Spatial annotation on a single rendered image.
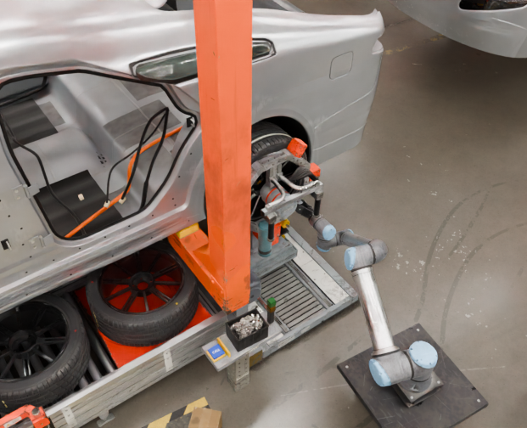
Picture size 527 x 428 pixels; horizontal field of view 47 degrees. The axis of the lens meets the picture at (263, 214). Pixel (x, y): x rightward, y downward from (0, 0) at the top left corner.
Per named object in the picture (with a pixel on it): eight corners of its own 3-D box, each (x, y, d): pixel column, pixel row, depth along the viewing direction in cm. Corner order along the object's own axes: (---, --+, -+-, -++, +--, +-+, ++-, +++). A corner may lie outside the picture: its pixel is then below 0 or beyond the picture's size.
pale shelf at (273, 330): (264, 313, 356) (264, 310, 354) (281, 334, 347) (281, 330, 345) (201, 349, 339) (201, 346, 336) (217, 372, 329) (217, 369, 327)
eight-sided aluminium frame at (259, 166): (299, 203, 399) (305, 137, 360) (306, 209, 395) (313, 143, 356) (231, 238, 376) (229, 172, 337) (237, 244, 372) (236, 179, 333)
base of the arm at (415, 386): (439, 381, 333) (442, 373, 326) (412, 399, 326) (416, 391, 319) (415, 355, 344) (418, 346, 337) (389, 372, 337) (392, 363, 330)
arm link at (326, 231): (324, 244, 375) (326, 233, 368) (311, 231, 382) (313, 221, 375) (336, 237, 379) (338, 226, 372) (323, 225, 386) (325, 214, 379)
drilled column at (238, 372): (240, 371, 377) (239, 334, 346) (249, 383, 371) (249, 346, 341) (227, 380, 372) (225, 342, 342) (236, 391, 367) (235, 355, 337)
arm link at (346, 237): (394, 239, 327) (348, 225, 393) (372, 244, 325) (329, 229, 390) (396, 261, 329) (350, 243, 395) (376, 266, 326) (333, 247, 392)
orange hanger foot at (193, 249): (190, 230, 388) (186, 191, 363) (235, 284, 358) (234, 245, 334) (167, 241, 381) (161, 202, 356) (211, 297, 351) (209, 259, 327)
